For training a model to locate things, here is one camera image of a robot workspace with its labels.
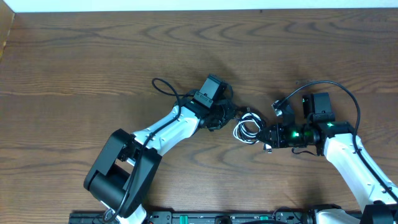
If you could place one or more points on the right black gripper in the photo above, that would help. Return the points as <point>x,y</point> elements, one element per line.
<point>277,135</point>

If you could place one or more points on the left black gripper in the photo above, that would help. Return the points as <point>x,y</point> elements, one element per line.
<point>226,111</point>

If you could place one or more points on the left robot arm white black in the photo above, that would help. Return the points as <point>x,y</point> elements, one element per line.
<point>121,175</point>

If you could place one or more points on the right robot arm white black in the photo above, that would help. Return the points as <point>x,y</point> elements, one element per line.
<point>375,194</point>

